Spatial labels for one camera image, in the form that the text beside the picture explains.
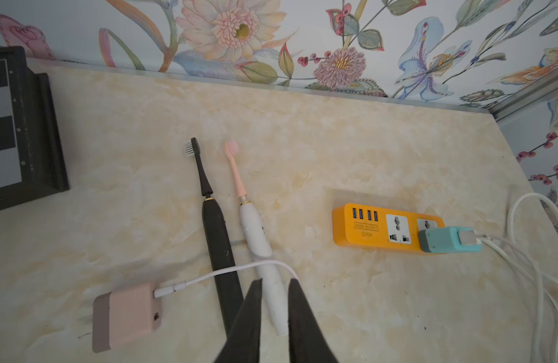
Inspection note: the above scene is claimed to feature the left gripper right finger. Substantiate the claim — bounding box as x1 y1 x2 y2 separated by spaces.
288 278 337 363

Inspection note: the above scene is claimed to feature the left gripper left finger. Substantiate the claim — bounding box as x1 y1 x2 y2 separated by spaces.
215 279 262 363

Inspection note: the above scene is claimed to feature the black electric toothbrush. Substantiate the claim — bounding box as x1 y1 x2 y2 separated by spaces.
185 138 244 334

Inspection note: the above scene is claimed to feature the white pink electric toothbrush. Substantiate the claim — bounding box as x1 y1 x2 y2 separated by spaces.
225 141 288 337

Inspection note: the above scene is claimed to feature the pink USB charger block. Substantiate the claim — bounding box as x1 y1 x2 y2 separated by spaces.
92 283 162 353

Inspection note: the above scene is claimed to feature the teal USB charger block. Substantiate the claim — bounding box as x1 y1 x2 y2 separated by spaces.
418 226 482 254

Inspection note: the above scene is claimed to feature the white USB charging cable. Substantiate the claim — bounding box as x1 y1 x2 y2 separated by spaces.
473 231 558 363

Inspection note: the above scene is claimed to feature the orange power strip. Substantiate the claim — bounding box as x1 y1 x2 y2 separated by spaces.
332 203 445 255

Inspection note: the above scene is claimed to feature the black white checkerboard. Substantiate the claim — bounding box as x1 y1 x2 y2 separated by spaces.
0 46 70 211

